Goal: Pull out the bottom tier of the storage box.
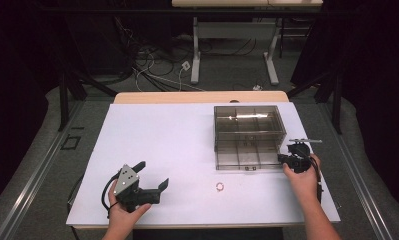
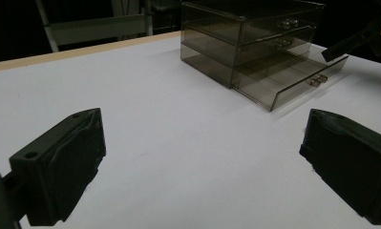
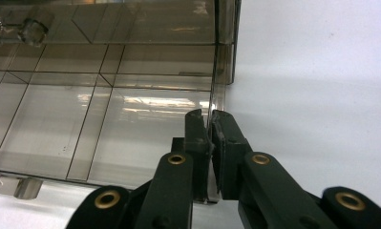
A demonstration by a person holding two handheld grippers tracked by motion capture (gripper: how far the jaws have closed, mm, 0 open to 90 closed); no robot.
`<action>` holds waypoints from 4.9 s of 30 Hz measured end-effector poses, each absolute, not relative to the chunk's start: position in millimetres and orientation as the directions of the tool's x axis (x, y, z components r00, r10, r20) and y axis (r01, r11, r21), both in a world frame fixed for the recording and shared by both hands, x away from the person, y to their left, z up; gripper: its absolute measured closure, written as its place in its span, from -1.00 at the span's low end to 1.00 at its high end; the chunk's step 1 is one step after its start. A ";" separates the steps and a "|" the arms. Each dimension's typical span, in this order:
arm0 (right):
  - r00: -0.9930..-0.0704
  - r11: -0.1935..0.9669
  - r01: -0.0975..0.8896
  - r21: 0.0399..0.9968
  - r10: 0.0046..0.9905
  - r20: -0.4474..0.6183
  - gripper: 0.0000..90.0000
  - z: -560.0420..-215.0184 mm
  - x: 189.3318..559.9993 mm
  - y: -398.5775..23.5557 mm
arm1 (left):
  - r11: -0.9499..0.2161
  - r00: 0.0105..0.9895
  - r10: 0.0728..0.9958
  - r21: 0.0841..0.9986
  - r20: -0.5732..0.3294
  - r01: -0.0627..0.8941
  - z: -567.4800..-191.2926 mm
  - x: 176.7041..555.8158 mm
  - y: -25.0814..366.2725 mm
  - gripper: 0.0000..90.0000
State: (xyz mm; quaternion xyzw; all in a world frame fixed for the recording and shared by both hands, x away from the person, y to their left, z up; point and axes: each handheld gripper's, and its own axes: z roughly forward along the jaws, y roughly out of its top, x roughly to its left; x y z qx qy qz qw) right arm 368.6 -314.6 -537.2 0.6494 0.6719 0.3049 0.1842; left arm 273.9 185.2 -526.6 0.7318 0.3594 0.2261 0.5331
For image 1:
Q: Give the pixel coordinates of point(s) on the black crossbar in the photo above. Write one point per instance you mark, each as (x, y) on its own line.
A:
(153, 11)

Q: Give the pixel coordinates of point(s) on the black curtain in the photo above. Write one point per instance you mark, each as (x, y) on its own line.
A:
(380, 83)
(13, 83)

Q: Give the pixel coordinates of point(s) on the small white plug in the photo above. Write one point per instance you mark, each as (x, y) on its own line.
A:
(257, 87)

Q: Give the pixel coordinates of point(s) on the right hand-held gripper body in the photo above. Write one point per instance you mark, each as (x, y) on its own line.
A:
(300, 158)

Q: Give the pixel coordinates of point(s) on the white-legged desk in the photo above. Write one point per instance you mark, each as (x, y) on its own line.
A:
(233, 30)

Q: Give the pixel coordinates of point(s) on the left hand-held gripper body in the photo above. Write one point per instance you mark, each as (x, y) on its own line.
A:
(127, 181)

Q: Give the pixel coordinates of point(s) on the person's left hand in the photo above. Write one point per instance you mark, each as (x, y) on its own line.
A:
(122, 218)

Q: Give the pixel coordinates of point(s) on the aluminium floor rail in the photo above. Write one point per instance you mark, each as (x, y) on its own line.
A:
(30, 180)
(360, 180)

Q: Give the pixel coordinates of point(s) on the smoky clear drawer organizer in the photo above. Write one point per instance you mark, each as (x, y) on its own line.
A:
(247, 121)

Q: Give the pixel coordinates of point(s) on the white power plug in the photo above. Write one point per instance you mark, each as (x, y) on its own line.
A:
(185, 65)

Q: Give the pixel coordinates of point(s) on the white table cover sheet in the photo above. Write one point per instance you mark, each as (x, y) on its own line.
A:
(170, 140)

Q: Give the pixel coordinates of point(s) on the person's right hand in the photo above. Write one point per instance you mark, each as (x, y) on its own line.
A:
(305, 185)

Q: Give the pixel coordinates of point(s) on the black metal stand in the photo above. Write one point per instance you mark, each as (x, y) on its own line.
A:
(63, 100)
(336, 100)

